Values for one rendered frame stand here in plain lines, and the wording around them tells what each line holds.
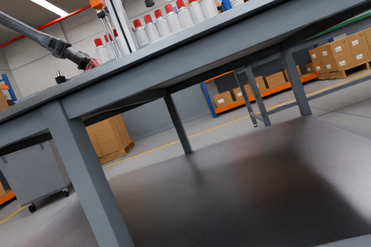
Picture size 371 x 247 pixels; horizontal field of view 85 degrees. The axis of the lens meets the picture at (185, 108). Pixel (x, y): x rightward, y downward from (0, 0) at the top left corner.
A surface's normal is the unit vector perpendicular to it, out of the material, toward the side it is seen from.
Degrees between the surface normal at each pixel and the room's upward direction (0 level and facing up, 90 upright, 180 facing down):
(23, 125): 90
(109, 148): 90
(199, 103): 90
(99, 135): 90
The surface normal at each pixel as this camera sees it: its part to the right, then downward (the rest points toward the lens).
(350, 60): -0.10, 0.11
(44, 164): 0.25, 0.04
